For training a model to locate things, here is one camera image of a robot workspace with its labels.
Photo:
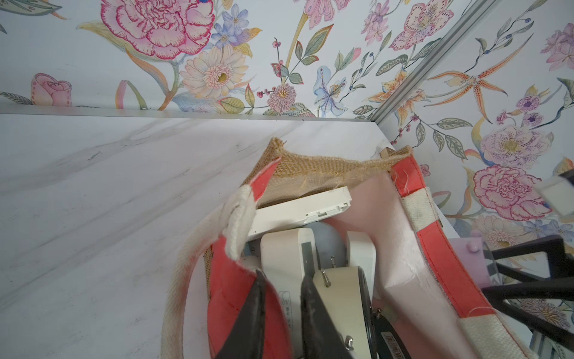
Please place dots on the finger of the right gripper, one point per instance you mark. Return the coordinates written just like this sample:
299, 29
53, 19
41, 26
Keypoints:
552, 246
545, 307

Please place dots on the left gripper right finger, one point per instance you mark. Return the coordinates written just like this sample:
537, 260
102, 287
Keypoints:
320, 338

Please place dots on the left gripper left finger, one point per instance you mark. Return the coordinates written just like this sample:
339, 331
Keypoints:
247, 337

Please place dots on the blue twin-bell clock front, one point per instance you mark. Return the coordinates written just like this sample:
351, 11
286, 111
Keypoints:
345, 295

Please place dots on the dark teal alarm clock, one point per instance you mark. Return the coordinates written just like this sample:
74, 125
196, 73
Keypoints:
388, 343

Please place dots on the pink round alarm clock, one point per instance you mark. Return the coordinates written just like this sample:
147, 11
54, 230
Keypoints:
471, 260

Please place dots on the long white digital clock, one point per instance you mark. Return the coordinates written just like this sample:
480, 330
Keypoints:
287, 258

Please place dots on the small white digital clock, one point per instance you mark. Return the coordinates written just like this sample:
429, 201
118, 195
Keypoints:
361, 252

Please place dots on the burlap canvas bag red trim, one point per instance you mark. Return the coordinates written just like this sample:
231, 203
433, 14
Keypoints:
421, 286

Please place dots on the grey round alarm clock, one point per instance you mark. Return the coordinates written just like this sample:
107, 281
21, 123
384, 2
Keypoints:
330, 247

